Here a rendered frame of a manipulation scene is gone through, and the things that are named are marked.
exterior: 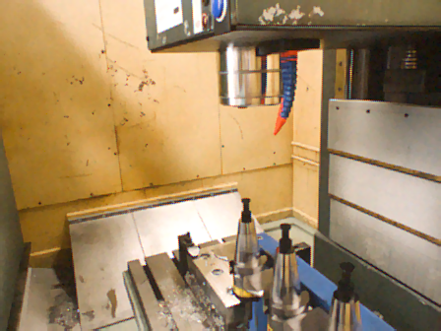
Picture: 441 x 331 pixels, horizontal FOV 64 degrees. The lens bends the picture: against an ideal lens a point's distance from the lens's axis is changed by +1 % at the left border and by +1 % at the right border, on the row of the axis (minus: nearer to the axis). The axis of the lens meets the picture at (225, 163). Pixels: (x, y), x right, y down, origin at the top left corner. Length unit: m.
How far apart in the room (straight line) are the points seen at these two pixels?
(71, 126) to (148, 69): 0.44
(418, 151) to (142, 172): 1.25
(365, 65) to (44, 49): 1.26
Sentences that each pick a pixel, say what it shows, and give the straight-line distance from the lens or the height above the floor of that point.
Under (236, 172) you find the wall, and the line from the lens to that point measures 2.00.
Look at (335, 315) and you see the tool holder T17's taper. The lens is 0.41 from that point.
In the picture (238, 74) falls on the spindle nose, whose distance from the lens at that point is 0.75.
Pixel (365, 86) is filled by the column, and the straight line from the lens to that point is 1.22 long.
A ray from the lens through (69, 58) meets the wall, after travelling 1.72.
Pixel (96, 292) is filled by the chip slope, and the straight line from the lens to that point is 1.59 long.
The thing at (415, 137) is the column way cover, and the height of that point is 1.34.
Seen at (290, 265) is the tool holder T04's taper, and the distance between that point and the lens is 0.48.
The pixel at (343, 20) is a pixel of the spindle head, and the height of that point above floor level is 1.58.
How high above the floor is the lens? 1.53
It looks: 15 degrees down
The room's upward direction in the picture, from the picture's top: 2 degrees counter-clockwise
